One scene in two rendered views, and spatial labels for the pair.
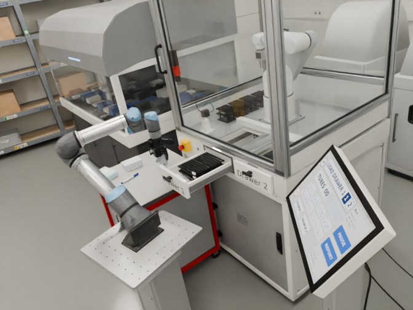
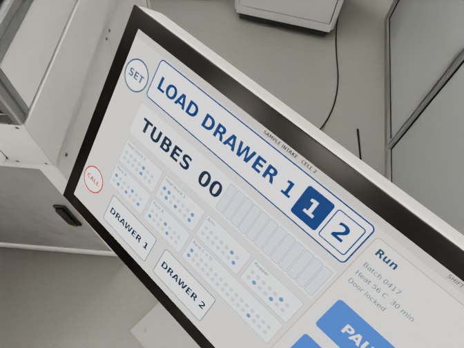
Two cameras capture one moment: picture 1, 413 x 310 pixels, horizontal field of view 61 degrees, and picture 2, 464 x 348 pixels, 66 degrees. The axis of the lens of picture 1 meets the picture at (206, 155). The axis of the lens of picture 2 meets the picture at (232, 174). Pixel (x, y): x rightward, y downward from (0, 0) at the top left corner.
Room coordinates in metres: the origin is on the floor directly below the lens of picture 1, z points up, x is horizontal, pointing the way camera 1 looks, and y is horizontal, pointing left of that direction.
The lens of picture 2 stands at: (0.92, -0.26, 1.48)
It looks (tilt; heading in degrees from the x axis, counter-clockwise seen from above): 61 degrees down; 301
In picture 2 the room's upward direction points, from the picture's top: 6 degrees clockwise
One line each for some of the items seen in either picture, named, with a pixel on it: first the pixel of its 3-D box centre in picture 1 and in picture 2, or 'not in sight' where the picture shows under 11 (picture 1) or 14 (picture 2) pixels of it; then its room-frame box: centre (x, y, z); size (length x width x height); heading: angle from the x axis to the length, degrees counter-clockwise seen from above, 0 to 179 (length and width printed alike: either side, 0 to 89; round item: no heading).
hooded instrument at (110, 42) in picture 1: (141, 95); not in sight; (3.54, 0.56, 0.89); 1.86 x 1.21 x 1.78; 32
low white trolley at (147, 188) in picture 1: (159, 218); not in sight; (2.07, 0.41, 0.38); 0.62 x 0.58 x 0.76; 32
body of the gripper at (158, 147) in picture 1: (157, 146); not in sight; (1.95, 0.29, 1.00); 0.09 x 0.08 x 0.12; 130
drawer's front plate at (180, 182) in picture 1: (173, 181); not in sight; (1.71, 0.21, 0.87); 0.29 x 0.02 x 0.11; 32
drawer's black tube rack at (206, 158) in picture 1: (201, 167); not in sight; (1.82, 0.04, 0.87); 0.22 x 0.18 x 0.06; 122
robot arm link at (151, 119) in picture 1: (152, 121); not in sight; (1.95, 0.28, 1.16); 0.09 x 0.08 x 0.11; 104
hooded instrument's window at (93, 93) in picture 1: (134, 72); not in sight; (3.52, 0.57, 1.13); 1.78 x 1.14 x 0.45; 32
